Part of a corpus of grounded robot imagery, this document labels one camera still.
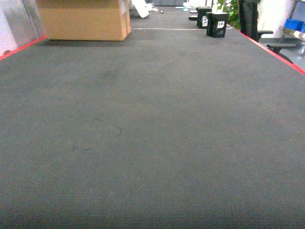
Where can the steel shelf rack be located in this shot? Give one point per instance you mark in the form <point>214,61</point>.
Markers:
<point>295,12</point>

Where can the blue bin on shelf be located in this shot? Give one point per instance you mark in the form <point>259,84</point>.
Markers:
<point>295,25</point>

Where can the large cardboard box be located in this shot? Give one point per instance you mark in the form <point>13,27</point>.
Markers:
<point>85,20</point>

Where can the front black labelled box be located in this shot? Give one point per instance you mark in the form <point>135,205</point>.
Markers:
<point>217,22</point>

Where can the rear black box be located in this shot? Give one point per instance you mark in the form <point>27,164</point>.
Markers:
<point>200,16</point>

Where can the green potted plant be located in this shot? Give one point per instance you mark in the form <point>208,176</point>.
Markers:
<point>232,8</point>

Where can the black office chair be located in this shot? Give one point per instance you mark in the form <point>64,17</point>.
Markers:
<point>259,17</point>

